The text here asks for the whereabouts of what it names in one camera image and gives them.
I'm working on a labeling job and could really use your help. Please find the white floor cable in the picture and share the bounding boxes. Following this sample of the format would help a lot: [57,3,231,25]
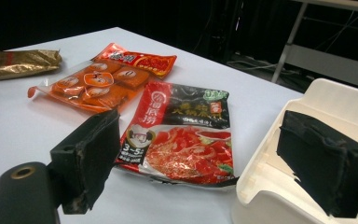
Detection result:
[226,59,279,72]

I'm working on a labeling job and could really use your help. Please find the clear packet of orange cubes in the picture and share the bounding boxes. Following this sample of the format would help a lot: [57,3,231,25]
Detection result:
[27,59,151,114]

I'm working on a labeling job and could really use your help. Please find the red and black soup packet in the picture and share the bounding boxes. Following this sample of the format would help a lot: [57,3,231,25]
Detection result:
[116,80,240,189]

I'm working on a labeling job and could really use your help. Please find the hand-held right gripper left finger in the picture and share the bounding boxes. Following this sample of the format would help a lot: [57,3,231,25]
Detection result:
[49,108,121,216]

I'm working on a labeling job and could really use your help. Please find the red seasoning packet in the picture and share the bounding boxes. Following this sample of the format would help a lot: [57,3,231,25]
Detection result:
[92,42,178,79]

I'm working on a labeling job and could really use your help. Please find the white metal desk frame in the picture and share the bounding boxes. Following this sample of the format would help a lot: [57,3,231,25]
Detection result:
[270,0,358,91]

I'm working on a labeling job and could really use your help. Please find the white plastic box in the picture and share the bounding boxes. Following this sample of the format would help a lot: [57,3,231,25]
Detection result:
[230,77,358,224]

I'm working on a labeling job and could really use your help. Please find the gold foil packet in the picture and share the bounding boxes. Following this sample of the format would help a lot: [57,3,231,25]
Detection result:
[0,49,63,84]

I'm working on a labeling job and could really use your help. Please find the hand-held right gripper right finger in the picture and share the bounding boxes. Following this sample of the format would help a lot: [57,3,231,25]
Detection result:
[276,110,358,218]

